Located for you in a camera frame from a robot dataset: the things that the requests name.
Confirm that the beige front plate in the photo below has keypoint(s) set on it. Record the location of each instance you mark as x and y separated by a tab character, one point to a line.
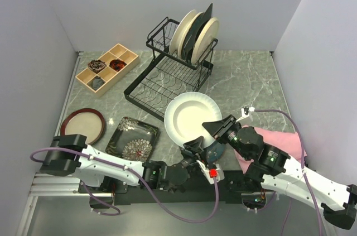
208	33

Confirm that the teal brown rimmed plate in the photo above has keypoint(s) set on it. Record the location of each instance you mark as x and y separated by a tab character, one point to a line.
216	151

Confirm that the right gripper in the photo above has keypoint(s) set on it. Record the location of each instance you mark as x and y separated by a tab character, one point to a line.
218	129

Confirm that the brown beaded bundle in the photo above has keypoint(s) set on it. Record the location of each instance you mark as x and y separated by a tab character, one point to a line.
96	66

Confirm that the black base bar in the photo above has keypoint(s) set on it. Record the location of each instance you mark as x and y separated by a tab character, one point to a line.
234	189

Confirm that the white fluted plate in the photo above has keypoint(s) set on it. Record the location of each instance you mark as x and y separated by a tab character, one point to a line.
185	115

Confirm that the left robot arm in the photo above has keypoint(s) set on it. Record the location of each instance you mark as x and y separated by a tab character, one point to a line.
70	155

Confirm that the round red rimmed plate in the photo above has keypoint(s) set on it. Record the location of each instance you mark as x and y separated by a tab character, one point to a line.
87	122

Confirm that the black square floral plate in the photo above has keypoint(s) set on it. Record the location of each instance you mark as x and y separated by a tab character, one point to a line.
133	140

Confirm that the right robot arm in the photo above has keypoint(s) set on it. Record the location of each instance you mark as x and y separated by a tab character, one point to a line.
274	169

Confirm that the pink cloth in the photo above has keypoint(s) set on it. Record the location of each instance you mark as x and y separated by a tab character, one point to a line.
279	138

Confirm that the cream round plate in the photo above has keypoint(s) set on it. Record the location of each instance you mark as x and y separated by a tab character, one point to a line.
176	38

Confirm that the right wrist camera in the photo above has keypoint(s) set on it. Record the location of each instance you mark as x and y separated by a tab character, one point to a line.
246	115

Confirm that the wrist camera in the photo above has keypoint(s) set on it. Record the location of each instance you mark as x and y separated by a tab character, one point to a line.
246	115
211	174

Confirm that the black wire dish rack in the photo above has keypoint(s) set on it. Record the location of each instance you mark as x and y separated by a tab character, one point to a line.
166	76

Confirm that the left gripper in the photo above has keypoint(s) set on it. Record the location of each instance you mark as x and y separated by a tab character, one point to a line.
196	145

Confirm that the wooden compartment tray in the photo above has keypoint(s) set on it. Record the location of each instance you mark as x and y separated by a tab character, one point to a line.
119	60

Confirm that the grey cloth piece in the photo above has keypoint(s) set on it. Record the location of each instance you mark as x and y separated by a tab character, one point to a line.
97	83

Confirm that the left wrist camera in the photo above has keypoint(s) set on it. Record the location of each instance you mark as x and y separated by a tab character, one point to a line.
211	174

